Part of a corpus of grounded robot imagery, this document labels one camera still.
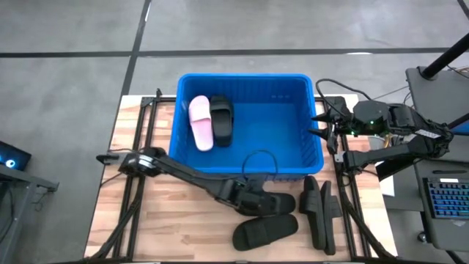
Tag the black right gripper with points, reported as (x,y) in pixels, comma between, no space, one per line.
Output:
(366,117)

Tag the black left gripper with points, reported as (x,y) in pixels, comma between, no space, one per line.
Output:
(249,198)

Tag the black slide sandal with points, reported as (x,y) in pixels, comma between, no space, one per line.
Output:
(331,216)
(286,203)
(221,121)
(265,231)
(312,209)

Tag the pink slide sandal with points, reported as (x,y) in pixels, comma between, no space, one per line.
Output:
(201,124)

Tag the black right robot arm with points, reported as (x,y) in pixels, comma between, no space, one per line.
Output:
(395,154)

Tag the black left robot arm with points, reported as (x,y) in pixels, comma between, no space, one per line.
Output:
(183,172)

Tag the blue plastic bin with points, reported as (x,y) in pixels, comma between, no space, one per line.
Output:
(264,139)

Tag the white paper sheet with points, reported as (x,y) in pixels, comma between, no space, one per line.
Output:
(387,186)

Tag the grey desk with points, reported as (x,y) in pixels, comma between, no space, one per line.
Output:
(436,95)

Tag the black pole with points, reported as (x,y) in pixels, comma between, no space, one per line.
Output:
(445,56)

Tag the black keyboard blue backlight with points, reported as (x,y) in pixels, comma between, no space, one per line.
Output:
(448,199)

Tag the grey metal stand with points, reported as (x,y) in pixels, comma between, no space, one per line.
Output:
(18,198)

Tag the black clamp bracket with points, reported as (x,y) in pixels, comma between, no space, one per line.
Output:
(108,158)

